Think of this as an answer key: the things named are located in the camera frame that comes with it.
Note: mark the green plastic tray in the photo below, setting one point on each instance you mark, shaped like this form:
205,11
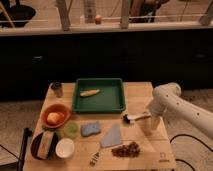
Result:
110,99

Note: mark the dark plate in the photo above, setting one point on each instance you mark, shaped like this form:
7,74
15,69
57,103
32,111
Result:
36,143

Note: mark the small metal fork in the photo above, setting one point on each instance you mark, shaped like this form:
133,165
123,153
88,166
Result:
94,159

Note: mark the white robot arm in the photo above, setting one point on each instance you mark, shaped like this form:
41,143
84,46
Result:
167,96

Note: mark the white handled dish brush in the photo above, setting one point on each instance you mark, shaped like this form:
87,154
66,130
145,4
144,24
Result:
130,119

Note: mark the yellow bun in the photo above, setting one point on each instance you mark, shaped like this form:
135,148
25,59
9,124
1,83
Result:
53,118

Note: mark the blue sponge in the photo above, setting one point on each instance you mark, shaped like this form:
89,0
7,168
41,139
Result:
90,129

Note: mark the metal cup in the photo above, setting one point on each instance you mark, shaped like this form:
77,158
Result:
56,87

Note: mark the orange bowl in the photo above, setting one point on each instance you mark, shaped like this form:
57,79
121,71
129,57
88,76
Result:
57,108

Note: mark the brown grape bunch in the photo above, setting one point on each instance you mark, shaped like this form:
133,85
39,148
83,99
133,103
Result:
130,150

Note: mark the small orange ball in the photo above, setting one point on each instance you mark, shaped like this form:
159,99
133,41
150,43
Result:
98,19

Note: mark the blue folded cloth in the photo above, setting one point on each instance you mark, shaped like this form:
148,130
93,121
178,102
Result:
112,137

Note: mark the beige wrapped bar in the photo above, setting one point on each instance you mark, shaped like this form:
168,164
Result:
45,144

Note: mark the white small bowl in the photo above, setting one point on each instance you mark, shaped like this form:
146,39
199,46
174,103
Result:
65,148

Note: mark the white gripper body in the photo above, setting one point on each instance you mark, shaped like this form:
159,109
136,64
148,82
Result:
155,120

